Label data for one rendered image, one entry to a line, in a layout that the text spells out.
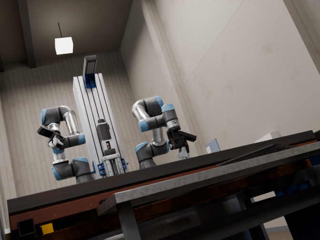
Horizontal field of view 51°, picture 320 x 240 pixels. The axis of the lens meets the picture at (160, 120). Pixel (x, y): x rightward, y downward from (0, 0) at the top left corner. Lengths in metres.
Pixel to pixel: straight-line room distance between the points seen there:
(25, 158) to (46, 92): 2.16
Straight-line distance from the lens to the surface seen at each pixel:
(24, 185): 10.07
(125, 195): 1.02
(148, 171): 1.42
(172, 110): 1.97
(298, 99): 4.68
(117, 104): 10.92
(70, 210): 1.31
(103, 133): 2.74
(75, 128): 2.35
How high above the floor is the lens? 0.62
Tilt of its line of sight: 17 degrees up
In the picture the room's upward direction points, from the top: 18 degrees counter-clockwise
